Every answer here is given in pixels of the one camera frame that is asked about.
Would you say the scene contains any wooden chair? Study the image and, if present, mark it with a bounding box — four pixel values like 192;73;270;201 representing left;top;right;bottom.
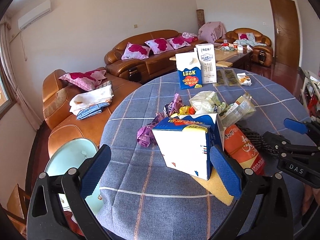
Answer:
4;184;30;239

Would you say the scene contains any purple crumpled wrapper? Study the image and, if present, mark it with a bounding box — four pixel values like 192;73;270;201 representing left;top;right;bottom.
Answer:
137;93;184;147

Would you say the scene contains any brown leather armchair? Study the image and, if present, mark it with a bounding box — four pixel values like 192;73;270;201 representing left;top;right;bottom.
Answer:
215;28;273;67

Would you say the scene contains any folded blue striped cloth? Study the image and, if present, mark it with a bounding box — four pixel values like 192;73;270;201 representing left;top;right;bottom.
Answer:
76;102;110;120

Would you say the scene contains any yellow sponge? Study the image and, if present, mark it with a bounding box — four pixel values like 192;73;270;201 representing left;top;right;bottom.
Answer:
191;168;234;206

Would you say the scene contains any wooden coffee table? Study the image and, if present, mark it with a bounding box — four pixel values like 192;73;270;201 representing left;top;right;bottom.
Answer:
169;47;253;71

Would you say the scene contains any black mesh net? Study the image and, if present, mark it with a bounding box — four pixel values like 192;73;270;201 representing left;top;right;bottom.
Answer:
238;126;278;159

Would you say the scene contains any white blue box lying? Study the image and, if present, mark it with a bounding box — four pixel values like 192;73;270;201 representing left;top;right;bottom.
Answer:
152;113;225;180

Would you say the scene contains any pink pillow on sofa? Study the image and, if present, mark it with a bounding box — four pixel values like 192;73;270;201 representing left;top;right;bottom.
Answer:
145;38;174;55
167;37;191;50
121;42;151;60

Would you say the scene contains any light blue cartoon trash bin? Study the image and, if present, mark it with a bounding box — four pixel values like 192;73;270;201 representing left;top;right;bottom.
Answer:
44;138;104;216

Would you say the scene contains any brown leather long sofa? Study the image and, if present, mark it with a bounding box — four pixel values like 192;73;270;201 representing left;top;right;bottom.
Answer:
104;29;206;83

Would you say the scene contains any pink pillow left on sofa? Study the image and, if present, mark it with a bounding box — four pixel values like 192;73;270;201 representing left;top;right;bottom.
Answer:
121;42;151;60

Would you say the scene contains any small white snack packet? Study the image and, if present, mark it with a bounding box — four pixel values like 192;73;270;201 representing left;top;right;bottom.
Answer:
236;73;252;86

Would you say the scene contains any white tall milk carton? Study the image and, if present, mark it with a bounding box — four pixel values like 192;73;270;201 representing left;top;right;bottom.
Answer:
195;43;217;84

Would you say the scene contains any pink pillow right on sofa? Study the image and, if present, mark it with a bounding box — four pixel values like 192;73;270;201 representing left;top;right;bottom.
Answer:
167;37;191;50

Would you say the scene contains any crushed clear plastic bottle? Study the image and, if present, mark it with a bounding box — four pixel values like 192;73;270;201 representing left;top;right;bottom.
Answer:
220;93;256;128

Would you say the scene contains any folded white cloth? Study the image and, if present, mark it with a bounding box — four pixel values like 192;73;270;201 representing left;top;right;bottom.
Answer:
69;84;114;115

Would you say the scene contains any brown wooden door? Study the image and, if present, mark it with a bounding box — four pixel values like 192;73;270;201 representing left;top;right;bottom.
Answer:
270;0;300;70

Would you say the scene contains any window with frame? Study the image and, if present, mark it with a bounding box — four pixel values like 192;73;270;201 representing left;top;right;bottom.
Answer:
0;64;16;119

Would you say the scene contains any brown leather chaise sofa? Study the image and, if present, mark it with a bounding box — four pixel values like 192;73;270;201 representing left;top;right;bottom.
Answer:
42;69;141;157

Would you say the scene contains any green patterned sachet strip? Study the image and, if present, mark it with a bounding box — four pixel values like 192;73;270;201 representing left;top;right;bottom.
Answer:
214;69;240;87

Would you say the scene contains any white green plastic bag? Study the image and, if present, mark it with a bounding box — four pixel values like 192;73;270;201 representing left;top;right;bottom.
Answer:
189;91;223;114

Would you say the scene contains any person's right hand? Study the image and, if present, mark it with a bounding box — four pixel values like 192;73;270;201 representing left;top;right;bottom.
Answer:
302;184;320;215

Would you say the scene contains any blue Look milk carton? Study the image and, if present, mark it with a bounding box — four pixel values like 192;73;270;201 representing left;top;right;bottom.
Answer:
175;51;202;89

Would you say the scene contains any pink pillow middle on sofa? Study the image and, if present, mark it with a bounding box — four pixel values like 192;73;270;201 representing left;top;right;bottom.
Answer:
145;38;174;55

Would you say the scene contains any pink cloth covered object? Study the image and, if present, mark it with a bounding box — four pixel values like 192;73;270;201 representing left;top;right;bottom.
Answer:
197;21;226;44

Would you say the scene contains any beige curtain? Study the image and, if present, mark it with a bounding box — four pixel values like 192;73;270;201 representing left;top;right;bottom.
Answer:
1;15;42;131

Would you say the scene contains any orange drink carton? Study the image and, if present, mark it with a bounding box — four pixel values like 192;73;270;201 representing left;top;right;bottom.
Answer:
224;125;265;175

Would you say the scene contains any pink floral pillow on chaise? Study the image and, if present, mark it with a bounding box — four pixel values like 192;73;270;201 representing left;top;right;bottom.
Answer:
59;70;106;92

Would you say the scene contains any white air conditioner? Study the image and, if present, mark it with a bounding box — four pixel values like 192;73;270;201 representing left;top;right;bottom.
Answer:
18;0;52;30

